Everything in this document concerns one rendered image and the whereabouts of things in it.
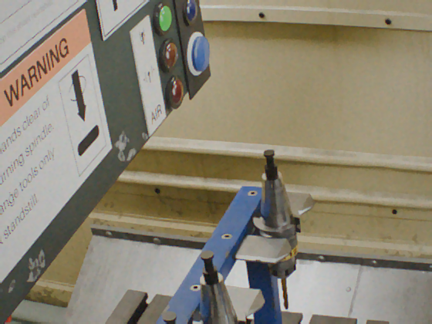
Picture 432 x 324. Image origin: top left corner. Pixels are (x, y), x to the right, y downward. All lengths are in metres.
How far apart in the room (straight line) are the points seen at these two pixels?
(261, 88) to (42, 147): 1.07
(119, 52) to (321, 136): 1.00
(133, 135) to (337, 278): 1.11
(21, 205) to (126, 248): 1.37
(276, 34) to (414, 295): 0.55
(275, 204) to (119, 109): 0.59
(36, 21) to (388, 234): 1.23
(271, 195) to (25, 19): 0.72
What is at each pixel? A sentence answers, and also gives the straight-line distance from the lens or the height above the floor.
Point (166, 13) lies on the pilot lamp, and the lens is 0.68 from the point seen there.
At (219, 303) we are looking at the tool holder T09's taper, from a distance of 1.03.
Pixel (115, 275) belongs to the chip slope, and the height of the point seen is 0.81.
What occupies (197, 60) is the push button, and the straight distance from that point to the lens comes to 0.73.
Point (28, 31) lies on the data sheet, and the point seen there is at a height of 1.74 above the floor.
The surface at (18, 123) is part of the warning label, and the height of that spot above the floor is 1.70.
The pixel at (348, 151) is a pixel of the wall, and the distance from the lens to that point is 1.60.
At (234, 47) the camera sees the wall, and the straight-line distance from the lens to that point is 1.57.
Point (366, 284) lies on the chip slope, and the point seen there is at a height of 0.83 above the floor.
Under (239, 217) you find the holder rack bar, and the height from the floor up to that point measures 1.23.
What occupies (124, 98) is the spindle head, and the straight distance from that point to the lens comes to 0.64.
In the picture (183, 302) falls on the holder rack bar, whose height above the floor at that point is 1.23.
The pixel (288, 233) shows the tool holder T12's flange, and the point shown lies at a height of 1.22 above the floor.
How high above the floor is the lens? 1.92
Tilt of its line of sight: 30 degrees down
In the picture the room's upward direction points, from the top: 9 degrees counter-clockwise
